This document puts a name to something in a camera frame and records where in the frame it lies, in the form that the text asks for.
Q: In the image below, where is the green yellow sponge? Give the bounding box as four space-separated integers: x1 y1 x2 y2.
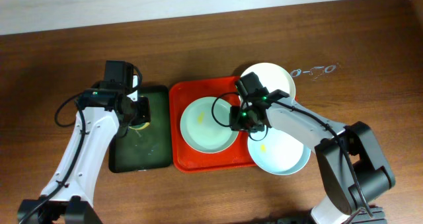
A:
129 122 150 130

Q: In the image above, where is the pale green plate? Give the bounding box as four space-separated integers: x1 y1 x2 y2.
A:
180 96 239 153

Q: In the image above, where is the red plastic tray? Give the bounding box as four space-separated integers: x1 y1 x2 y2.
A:
169 76 256 173

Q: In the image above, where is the light blue plate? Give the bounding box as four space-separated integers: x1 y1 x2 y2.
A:
247 128 311 176

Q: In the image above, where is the white cream plate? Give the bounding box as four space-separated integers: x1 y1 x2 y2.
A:
241 63 296 98

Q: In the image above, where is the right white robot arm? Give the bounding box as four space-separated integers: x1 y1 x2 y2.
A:
229 72 395 223

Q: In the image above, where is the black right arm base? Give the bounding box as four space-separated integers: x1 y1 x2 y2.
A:
262 206 387 224

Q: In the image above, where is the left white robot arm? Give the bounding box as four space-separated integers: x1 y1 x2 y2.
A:
17 60 151 223

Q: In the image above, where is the dark green tray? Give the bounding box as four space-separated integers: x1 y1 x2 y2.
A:
108 85 173 173

